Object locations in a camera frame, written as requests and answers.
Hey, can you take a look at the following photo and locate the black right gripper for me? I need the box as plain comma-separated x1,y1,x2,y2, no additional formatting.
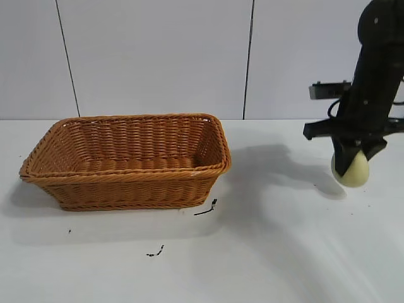
303,40,404,177

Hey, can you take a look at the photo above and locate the brown woven wicker basket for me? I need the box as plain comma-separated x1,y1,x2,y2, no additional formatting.
20,113,233,212

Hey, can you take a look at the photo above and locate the pale yellow egg yolk pastry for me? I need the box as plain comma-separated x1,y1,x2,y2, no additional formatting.
331,150,370,189

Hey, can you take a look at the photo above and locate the black camera cable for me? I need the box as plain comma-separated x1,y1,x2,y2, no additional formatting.
326,99,342,120

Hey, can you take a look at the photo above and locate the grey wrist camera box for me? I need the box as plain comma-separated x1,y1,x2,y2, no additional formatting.
309,80,352,102

